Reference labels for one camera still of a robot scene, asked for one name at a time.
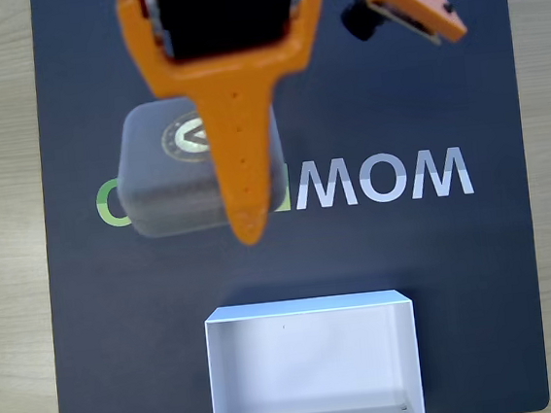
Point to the grey square USB case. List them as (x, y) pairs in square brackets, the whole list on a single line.
[(165, 178)]

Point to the dark blue WOWROBO mat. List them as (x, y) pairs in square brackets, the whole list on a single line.
[(119, 304)]

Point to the white cardboard box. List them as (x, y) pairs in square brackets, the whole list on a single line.
[(311, 374)]

